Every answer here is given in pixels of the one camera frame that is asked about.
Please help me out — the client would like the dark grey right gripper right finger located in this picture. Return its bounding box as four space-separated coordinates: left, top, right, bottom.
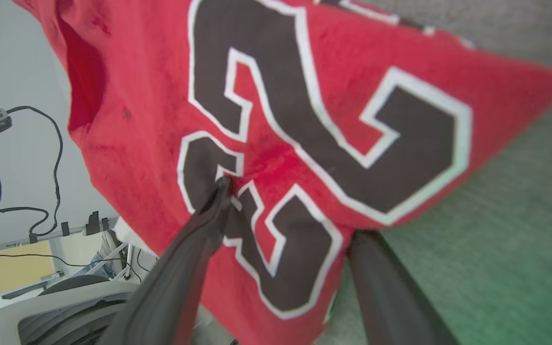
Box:
347 230 459 345

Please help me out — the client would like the grey robot wheeled base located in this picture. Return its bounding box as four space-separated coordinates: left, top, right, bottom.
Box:
0 280 140 345

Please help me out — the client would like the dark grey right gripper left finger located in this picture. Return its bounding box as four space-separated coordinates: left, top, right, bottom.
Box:
96 177 233 345

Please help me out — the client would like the red jersey with black number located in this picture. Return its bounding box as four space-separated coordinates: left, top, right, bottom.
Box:
12 0 552 345

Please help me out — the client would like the yellow board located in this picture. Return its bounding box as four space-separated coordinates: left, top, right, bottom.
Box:
0 241 57 302

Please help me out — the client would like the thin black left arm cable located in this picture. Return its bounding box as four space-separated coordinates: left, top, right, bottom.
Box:
0 106 64 236

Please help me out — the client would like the thin black floor cable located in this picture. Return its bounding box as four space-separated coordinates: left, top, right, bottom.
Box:
0 247 143 284

